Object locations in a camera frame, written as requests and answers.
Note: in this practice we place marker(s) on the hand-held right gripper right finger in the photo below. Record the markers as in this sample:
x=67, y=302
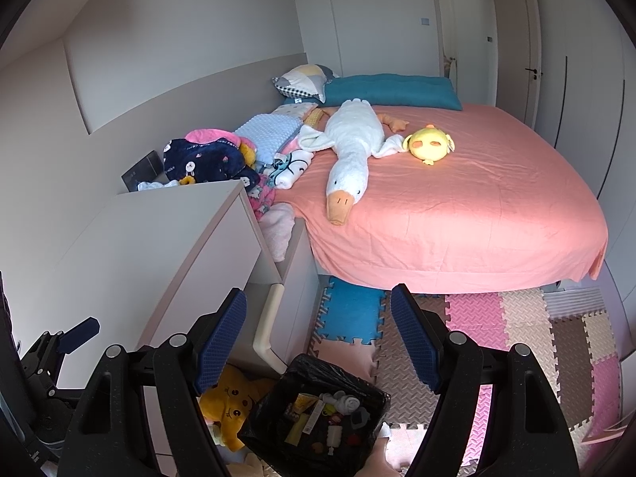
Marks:
x=415, y=338

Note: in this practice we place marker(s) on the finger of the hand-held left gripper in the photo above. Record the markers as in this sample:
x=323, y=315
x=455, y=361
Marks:
x=82, y=330
x=42, y=353

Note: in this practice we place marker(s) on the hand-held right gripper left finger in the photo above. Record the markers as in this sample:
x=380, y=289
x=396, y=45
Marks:
x=221, y=338

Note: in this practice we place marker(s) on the trash bin with black bag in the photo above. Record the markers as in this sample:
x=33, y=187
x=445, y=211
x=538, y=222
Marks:
x=278, y=387

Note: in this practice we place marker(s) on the grey corner guard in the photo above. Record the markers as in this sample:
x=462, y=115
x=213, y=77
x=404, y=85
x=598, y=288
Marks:
x=358, y=418

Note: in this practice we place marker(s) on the long white box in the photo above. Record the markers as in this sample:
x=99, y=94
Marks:
x=314, y=415

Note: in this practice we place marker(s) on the beige edge guard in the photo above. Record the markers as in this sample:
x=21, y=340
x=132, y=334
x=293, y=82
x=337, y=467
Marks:
x=268, y=318

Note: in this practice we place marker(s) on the yellow character plush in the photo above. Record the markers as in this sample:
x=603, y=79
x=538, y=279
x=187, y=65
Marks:
x=231, y=397

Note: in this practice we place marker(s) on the interlocking foam floor mat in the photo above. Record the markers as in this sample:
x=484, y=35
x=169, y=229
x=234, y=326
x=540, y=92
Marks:
x=497, y=318

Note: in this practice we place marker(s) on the white bedside cabinet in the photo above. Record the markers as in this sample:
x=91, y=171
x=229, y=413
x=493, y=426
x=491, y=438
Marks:
x=298, y=258

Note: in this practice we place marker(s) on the pale pink fluffy blanket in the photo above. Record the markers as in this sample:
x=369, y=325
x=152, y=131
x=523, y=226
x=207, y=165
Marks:
x=278, y=228

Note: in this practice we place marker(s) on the bed with pink sheet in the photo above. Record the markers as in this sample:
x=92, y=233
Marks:
x=472, y=208

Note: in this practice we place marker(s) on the pink cartoon print blanket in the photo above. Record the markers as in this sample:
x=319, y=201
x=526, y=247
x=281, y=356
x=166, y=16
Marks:
x=261, y=194

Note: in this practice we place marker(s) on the grey ribbed mat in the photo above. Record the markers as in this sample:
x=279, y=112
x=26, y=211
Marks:
x=571, y=303

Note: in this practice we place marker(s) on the small white cloth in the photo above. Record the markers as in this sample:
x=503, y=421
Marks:
x=156, y=185

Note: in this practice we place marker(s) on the navy cartoon blanket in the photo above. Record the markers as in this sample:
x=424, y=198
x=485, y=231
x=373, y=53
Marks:
x=208, y=159

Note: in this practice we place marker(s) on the white printed cloth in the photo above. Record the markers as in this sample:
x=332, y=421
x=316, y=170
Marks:
x=293, y=164

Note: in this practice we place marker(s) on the yellow chick plush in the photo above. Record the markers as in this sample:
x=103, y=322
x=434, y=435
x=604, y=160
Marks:
x=430, y=144

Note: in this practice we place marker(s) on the bright pink blanket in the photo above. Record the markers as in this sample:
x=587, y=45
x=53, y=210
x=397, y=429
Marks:
x=203, y=135

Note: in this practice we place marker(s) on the light blue dotted blanket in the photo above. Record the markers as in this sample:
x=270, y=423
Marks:
x=268, y=131

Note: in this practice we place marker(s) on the white goose plush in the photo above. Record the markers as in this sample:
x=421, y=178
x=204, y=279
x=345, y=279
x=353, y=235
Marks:
x=353, y=134

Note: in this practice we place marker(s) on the yellow dotted cushion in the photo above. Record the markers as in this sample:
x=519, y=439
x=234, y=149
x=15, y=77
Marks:
x=314, y=117

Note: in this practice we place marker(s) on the teal pillow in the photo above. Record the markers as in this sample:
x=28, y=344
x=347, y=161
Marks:
x=397, y=90

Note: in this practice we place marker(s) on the checked patchwork pillow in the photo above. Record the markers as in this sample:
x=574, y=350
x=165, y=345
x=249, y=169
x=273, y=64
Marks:
x=303, y=79

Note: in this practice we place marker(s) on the white door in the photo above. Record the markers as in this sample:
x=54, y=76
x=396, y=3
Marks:
x=467, y=35

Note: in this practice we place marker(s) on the white wardrobe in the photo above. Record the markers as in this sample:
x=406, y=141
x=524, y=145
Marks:
x=571, y=59

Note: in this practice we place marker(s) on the black wall panel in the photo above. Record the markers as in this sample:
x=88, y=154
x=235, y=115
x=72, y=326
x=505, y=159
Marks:
x=144, y=169

